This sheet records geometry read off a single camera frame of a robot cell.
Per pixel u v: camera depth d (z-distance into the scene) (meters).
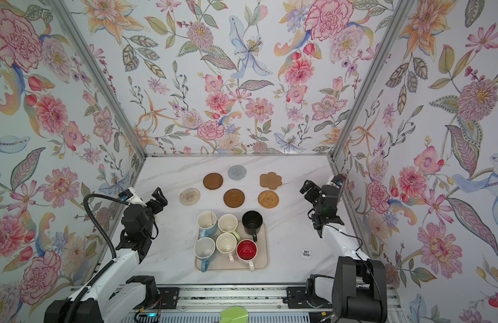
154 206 0.74
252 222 0.90
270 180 1.10
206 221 0.90
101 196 0.63
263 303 0.74
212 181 1.08
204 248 0.84
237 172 1.14
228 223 0.88
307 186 0.81
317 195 0.78
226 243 0.84
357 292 0.41
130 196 0.70
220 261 0.82
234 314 0.71
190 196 1.03
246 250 0.85
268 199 1.01
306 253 0.84
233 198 1.01
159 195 0.77
